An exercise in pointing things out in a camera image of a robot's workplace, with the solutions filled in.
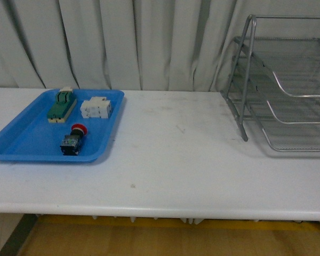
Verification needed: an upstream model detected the red mushroom push button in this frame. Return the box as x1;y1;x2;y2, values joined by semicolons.
60;123;87;156

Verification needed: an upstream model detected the green and beige switch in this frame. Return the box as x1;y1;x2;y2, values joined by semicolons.
47;87;77;123

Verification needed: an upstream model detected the white curtain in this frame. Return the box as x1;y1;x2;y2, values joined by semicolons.
0;1;320;91

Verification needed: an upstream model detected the white circuit breaker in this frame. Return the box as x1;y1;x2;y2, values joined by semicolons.
80;97;113;119

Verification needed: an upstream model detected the blue plastic tray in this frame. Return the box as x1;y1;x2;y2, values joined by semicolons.
0;89;124;163

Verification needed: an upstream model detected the silver wire mesh rack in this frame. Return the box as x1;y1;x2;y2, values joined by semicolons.
221;14;320;152

